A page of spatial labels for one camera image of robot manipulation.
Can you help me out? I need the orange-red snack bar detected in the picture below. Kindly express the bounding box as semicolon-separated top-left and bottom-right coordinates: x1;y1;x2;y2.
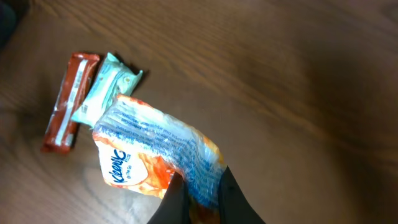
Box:
41;52;101;153

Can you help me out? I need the light green wipes pack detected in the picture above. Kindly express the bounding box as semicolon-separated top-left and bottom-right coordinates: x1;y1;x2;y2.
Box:
72;53;144;127

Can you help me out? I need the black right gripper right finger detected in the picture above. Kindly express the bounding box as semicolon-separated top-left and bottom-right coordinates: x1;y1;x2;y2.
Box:
218;167;266;224

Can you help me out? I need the orange tissue pack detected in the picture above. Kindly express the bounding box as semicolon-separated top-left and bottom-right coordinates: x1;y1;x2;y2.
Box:
93;95;226;223

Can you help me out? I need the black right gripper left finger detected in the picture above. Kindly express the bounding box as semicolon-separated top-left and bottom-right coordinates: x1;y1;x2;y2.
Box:
147;173;191;224

